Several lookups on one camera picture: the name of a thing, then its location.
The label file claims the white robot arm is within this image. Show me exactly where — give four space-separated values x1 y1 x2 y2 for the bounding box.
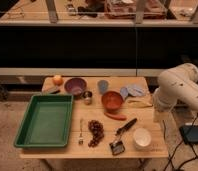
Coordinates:
152 63 198 122

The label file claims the bunch of dark grapes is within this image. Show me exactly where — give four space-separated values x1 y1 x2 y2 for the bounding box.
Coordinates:
88 120 104 147

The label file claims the wooden table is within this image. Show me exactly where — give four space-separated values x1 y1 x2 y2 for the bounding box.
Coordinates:
20 77 168 159

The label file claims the silver fork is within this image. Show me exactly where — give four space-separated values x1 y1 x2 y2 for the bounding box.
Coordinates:
78 118 84 145

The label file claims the black power box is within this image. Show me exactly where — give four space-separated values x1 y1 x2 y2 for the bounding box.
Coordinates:
179 125 198 144

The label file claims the orange carrot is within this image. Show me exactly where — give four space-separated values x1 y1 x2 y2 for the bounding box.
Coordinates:
104 113 127 121

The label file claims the blue cloth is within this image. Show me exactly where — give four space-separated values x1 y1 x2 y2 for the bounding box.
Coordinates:
120 84 145 99

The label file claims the purple bowl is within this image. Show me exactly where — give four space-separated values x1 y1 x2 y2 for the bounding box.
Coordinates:
64 77 87 96

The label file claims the green plastic tray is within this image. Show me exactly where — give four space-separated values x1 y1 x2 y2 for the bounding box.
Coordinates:
14 95 73 148

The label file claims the small metal cup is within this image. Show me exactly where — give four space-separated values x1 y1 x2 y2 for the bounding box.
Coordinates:
83 91 92 105

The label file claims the orange bowl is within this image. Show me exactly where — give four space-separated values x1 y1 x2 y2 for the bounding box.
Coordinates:
101 91 123 111

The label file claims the orange fruit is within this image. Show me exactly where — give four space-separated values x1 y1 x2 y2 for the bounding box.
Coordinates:
52 75 63 86

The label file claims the blue plastic cup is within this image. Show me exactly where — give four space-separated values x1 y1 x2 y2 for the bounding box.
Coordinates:
97 80 108 94

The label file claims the yellow banana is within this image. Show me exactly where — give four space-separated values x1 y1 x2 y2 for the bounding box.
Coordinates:
128 100 153 108

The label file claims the grey sponge block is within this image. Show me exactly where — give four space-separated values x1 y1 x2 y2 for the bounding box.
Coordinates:
44 86 60 94

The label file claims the white paper cup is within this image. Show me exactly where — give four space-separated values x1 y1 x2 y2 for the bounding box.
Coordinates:
133 128 152 149

